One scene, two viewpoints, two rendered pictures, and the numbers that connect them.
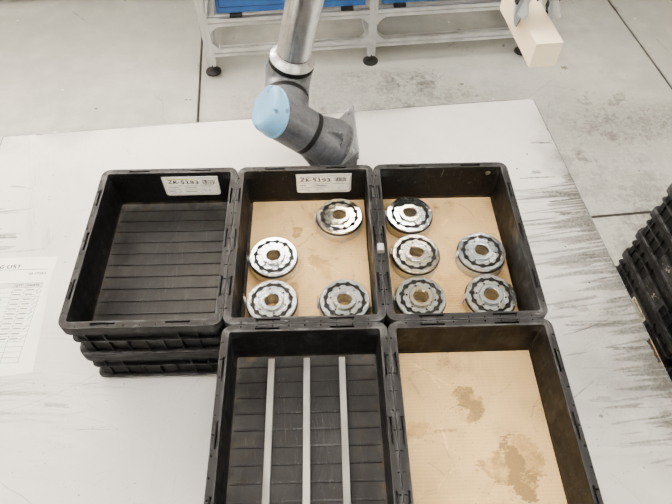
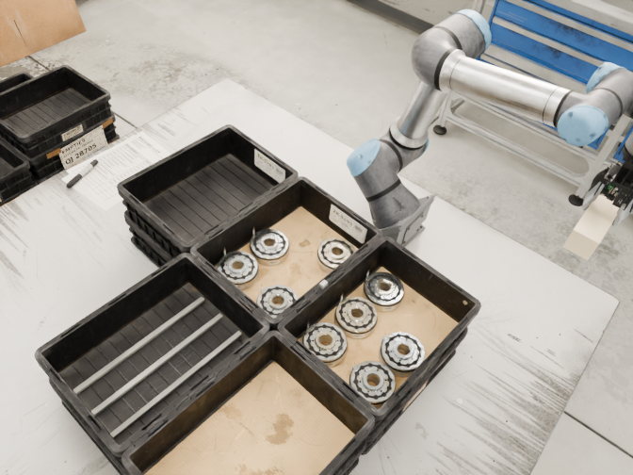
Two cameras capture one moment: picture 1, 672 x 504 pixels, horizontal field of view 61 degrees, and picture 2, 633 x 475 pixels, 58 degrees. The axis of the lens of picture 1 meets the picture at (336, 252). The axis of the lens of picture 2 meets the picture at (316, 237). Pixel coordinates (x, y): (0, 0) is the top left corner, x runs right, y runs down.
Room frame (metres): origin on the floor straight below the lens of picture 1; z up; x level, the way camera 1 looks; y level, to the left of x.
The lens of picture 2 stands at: (0.03, -0.57, 2.01)
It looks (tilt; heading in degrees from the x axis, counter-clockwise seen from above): 49 degrees down; 39
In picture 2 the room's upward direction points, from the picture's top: 7 degrees clockwise
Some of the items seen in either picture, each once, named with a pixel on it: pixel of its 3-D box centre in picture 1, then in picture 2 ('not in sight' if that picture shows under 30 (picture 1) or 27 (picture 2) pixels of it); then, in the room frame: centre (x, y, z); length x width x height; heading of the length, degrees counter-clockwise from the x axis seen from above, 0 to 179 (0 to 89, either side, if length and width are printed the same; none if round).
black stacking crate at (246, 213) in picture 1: (306, 254); (287, 257); (0.70, 0.06, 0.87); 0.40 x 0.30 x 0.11; 2
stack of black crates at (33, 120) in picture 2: not in sight; (59, 143); (0.70, 1.42, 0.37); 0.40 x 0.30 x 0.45; 6
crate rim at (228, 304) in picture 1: (305, 239); (288, 244); (0.70, 0.06, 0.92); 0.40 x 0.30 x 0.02; 2
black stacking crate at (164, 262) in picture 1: (164, 257); (211, 195); (0.69, 0.36, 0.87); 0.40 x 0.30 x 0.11; 2
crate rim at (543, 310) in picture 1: (451, 236); (381, 318); (0.71, -0.24, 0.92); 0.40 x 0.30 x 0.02; 2
